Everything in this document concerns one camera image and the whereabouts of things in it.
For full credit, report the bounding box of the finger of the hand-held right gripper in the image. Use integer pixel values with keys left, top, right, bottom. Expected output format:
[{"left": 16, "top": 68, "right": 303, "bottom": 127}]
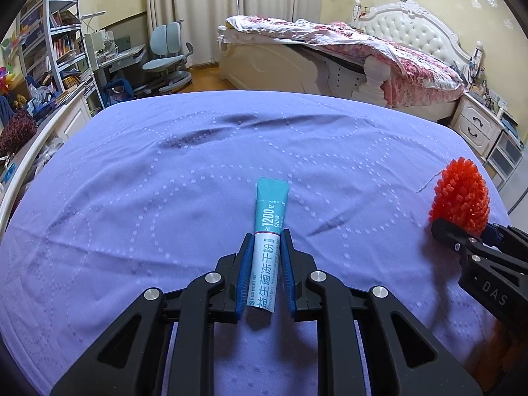
[
  {"left": 431, "top": 218, "right": 528, "bottom": 276},
  {"left": 480, "top": 223, "right": 528, "bottom": 262}
]

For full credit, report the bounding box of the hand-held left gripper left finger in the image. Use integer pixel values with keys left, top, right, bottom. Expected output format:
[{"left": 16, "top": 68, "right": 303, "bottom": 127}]
[{"left": 49, "top": 233, "right": 254, "bottom": 396}]

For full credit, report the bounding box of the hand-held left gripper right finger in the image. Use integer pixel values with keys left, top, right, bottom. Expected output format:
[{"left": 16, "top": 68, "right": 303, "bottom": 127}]
[{"left": 280, "top": 229, "right": 483, "bottom": 396}]

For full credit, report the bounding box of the red foam fruit net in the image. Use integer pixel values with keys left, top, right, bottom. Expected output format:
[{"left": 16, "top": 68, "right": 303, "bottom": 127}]
[{"left": 428, "top": 157, "right": 491, "bottom": 235}]

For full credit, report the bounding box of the teal and white sachet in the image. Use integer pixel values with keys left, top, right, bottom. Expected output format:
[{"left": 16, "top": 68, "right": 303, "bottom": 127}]
[{"left": 246, "top": 177, "right": 289, "bottom": 316}]

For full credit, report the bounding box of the person's right forearm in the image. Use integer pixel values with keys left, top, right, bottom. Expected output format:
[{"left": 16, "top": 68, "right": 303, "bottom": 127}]
[{"left": 474, "top": 322, "right": 528, "bottom": 392}]

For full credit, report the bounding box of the clear plastic drawer unit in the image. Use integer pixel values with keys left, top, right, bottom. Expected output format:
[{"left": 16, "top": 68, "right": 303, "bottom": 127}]
[{"left": 484, "top": 128, "right": 524, "bottom": 192}]

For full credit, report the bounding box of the white nightstand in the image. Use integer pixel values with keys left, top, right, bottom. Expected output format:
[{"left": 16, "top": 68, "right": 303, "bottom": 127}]
[{"left": 449, "top": 91, "right": 504, "bottom": 161}]

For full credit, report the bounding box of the assorted bottles cluster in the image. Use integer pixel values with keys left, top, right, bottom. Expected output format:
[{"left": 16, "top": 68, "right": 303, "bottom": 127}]
[{"left": 468, "top": 45, "right": 508, "bottom": 108}]

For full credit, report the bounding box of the pink floral quilt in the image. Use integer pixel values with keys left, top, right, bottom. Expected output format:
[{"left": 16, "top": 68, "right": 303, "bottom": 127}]
[{"left": 224, "top": 14, "right": 465, "bottom": 91}]

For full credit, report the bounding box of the blue storage crate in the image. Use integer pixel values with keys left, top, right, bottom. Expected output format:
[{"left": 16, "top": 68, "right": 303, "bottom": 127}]
[{"left": 102, "top": 78, "right": 137, "bottom": 108}]

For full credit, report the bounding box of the light blue desk chair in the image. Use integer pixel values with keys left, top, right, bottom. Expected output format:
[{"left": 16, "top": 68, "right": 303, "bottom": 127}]
[{"left": 141, "top": 24, "right": 194, "bottom": 93}]

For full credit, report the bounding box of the grey study desk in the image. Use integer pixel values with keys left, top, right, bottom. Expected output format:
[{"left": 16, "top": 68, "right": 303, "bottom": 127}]
[{"left": 84, "top": 45, "right": 147, "bottom": 110}]

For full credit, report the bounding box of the dark red fuzzy ball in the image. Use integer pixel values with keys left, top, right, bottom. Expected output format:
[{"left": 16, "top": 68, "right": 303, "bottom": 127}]
[{"left": 0, "top": 111, "right": 38, "bottom": 157}]

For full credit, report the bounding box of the beige curtain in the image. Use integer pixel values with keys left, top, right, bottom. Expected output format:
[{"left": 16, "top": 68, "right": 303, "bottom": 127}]
[{"left": 144, "top": 0, "right": 324, "bottom": 71}]

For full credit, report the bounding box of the white desk lamp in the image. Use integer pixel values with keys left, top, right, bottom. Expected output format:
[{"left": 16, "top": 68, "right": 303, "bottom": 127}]
[{"left": 80, "top": 12, "right": 109, "bottom": 46}]

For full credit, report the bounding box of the white bookshelf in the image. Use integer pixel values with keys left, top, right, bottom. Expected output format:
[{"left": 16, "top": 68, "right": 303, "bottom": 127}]
[{"left": 16, "top": 0, "right": 104, "bottom": 112}]

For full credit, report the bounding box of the white bed frame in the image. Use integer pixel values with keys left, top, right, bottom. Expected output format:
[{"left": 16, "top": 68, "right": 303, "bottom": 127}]
[{"left": 216, "top": 0, "right": 483, "bottom": 122}]

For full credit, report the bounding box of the white curved bed rail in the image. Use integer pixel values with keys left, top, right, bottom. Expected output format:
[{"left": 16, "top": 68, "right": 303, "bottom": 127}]
[{"left": 0, "top": 91, "right": 89, "bottom": 232}]

